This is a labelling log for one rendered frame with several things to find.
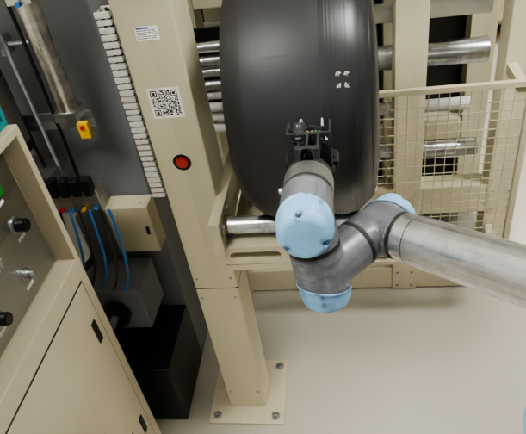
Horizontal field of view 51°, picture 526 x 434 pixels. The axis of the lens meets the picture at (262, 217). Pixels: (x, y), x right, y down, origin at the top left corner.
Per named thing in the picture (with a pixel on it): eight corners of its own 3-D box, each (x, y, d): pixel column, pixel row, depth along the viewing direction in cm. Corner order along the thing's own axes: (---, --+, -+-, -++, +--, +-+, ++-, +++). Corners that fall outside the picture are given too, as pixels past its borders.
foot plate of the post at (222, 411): (209, 424, 195) (207, 420, 194) (220, 361, 216) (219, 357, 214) (283, 424, 191) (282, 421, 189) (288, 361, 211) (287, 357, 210)
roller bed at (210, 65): (200, 138, 174) (178, 47, 156) (207, 115, 186) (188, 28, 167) (261, 133, 171) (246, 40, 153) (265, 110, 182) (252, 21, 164)
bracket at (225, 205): (214, 256, 136) (207, 226, 130) (236, 167, 167) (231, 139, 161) (227, 256, 136) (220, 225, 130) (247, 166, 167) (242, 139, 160)
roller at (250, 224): (226, 220, 140) (226, 236, 139) (222, 214, 136) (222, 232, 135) (365, 213, 135) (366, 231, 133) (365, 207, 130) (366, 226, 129)
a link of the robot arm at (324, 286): (379, 282, 83) (368, 222, 77) (328, 325, 78) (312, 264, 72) (341, 266, 89) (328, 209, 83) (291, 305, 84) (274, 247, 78)
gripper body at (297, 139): (332, 117, 90) (331, 148, 80) (335, 164, 94) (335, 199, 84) (286, 120, 91) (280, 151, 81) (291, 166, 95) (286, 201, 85)
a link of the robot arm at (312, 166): (335, 215, 81) (280, 217, 82) (335, 199, 84) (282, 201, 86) (331, 170, 77) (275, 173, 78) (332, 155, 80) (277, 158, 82)
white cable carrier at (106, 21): (152, 197, 142) (92, 13, 113) (157, 186, 146) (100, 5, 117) (169, 196, 142) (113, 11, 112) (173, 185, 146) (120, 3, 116)
